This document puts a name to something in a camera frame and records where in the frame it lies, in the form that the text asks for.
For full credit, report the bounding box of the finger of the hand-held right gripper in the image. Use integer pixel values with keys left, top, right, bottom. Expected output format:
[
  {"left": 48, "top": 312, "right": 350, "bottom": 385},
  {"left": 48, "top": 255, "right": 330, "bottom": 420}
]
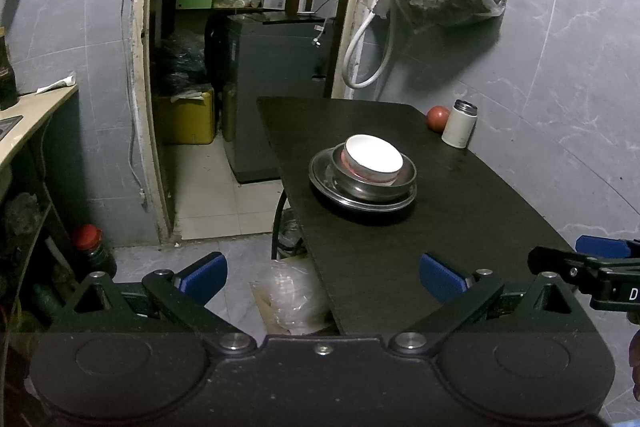
[
  {"left": 575, "top": 236, "right": 640, "bottom": 259},
  {"left": 527, "top": 245, "right": 640, "bottom": 289}
]

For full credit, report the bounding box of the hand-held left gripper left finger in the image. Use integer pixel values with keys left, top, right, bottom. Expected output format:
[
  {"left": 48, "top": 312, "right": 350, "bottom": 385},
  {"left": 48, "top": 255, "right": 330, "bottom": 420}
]
[{"left": 50, "top": 252, "right": 254, "bottom": 354}]

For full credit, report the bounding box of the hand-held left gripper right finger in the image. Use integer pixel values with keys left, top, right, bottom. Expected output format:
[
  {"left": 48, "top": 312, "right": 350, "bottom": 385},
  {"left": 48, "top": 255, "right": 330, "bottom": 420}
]
[{"left": 390, "top": 252, "right": 598, "bottom": 354}]

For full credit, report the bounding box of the stainless steel plate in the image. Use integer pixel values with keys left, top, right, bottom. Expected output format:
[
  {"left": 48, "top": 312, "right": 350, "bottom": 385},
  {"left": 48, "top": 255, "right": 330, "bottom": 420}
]
[{"left": 308, "top": 147, "right": 419, "bottom": 213}]

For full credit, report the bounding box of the stainless steel bowl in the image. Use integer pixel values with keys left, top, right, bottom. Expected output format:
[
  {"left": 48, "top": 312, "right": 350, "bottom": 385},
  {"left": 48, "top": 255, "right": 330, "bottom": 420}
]
[{"left": 327, "top": 149, "right": 417, "bottom": 201}]

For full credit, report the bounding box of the large white red-rimmed bowl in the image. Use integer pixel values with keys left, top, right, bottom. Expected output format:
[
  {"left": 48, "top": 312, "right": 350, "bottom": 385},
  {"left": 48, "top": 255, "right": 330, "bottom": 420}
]
[{"left": 340, "top": 147, "right": 405, "bottom": 186}]

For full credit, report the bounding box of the small white red-rimmed bowl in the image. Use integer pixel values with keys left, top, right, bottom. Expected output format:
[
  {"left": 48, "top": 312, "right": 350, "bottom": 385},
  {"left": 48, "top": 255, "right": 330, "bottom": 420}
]
[{"left": 344, "top": 134, "right": 404, "bottom": 175}]

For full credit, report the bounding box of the person's right hand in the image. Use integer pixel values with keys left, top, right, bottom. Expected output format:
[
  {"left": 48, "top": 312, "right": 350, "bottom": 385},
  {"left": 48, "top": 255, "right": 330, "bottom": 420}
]
[{"left": 628, "top": 328, "right": 640, "bottom": 401}]

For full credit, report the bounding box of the clear plastic bag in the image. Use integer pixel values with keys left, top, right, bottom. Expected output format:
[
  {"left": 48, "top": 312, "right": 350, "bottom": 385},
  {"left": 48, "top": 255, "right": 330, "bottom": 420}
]
[{"left": 249, "top": 256, "right": 332, "bottom": 337}]

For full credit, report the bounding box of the red-capped dark bottle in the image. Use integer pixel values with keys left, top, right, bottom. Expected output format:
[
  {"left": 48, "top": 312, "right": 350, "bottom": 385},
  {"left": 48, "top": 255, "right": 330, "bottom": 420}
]
[{"left": 71, "top": 223, "right": 118, "bottom": 279}]

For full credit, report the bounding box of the white steel thermos cup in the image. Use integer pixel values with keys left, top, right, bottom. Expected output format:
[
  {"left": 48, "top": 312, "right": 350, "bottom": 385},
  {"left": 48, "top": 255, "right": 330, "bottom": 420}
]
[{"left": 441, "top": 99, "right": 479, "bottom": 150}]

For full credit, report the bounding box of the yellow box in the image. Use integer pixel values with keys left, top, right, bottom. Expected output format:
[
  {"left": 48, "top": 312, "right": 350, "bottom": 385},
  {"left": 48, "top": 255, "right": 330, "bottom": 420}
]
[{"left": 152, "top": 88, "right": 217, "bottom": 146}]

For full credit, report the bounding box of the red tomato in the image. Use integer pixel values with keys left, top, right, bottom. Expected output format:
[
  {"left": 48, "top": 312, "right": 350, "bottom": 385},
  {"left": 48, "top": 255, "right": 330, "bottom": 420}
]
[{"left": 425, "top": 105, "right": 450, "bottom": 132}]

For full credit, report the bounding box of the grey washing machine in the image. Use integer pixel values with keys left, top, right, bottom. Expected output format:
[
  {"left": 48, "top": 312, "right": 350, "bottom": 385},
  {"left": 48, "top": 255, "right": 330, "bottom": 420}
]
[{"left": 221, "top": 14, "right": 337, "bottom": 184}]

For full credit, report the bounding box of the black plastic bag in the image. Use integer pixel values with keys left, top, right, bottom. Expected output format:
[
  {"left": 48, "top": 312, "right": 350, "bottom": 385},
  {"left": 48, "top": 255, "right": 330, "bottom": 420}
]
[{"left": 151, "top": 33, "right": 209, "bottom": 96}]

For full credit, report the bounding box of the beige counter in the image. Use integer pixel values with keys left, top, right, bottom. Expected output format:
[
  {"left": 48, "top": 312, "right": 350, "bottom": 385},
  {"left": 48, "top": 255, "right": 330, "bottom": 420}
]
[{"left": 0, "top": 83, "right": 80, "bottom": 175}]

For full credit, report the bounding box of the white paper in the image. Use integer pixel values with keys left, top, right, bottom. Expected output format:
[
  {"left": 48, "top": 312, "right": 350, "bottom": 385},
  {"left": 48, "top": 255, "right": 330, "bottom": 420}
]
[{"left": 34, "top": 73, "right": 77, "bottom": 96}]

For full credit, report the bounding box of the worn door frame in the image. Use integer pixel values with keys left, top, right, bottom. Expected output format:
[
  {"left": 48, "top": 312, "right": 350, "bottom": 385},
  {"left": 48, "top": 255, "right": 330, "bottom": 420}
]
[{"left": 127, "top": 0, "right": 382, "bottom": 244}]

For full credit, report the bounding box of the white wall cable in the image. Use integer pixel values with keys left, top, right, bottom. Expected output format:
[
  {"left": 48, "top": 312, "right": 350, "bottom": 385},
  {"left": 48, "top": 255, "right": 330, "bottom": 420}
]
[{"left": 119, "top": 0, "right": 147, "bottom": 214}]

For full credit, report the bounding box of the white hose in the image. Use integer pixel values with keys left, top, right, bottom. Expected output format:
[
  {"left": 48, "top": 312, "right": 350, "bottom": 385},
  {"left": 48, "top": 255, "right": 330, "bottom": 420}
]
[{"left": 341, "top": 4, "right": 397, "bottom": 89}]

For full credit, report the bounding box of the black cable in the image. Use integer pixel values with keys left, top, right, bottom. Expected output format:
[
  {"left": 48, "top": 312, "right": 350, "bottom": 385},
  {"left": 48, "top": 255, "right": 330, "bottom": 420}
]
[{"left": 299, "top": 0, "right": 342, "bottom": 16}]

